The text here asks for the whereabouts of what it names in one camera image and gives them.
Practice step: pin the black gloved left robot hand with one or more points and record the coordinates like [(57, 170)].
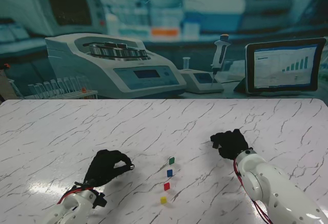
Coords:
[(103, 168)]

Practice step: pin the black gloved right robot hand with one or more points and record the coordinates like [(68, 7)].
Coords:
[(232, 144)]

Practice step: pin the green domino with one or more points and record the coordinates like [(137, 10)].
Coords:
[(172, 161)]

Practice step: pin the red domino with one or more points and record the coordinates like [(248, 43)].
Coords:
[(167, 186)]

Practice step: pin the blue domino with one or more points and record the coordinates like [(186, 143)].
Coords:
[(169, 173)]

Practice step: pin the yellow domino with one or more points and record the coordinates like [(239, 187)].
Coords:
[(163, 200)]

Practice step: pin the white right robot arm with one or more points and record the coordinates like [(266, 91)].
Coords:
[(271, 188)]

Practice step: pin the beige board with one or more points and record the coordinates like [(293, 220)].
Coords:
[(4, 83)]

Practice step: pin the small red black clamp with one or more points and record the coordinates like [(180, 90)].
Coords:
[(6, 65)]

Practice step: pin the printed laboratory backdrop banner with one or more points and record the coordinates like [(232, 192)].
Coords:
[(164, 16)]

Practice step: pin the black left wrist camera bracket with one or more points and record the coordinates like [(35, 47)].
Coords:
[(100, 200)]

